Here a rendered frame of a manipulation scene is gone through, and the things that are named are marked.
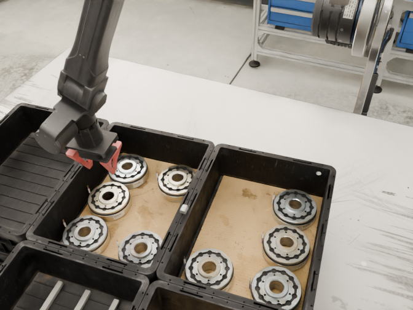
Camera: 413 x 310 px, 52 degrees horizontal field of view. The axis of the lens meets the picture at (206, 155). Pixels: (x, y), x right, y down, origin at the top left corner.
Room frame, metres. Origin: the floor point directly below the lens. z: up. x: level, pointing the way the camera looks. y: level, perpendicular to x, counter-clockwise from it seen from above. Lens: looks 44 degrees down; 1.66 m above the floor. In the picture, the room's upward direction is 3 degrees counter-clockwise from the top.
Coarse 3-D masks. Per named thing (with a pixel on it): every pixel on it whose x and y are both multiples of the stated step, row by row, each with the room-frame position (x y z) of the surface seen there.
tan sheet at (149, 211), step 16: (144, 192) 0.73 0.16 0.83; (144, 208) 0.68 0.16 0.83; (160, 208) 0.67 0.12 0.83; (176, 208) 0.67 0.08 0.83; (112, 224) 0.63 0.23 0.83; (128, 224) 0.63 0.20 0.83; (144, 224) 0.63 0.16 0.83; (160, 224) 0.62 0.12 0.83; (112, 240) 0.58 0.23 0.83; (112, 256) 0.54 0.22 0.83
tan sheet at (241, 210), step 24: (216, 192) 0.72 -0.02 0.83; (240, 192) 0.71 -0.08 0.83; (264, 192) 0.71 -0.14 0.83; (216, 216) 0.64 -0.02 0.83; (240, 216) 0.64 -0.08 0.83; (264, 216) 0.63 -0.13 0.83; (216, 240) 0.57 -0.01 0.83; (240, 240) 0.57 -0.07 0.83; (312, 240) 0.56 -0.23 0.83; (240, 264) 0.50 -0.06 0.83; (264, 264) 0.50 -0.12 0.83; (240, 288) 0.45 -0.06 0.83
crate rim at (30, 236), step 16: (112, 128) 0.88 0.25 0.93; (128, 128) 0.87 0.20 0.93; (144, 128) 0.86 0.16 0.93; (208, 144) 0.79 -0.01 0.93; (64, 192) 0.65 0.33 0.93; (192, 192) 0.63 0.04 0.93; (48, 208) 0.61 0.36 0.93; (176, 224) 0.55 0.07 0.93; (32, 240) 0.52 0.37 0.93; (48, 240) 0.52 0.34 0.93; (96, 256) 0.48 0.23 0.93; (160, 256) 0.47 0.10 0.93; (144, 272) 0.43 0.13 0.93
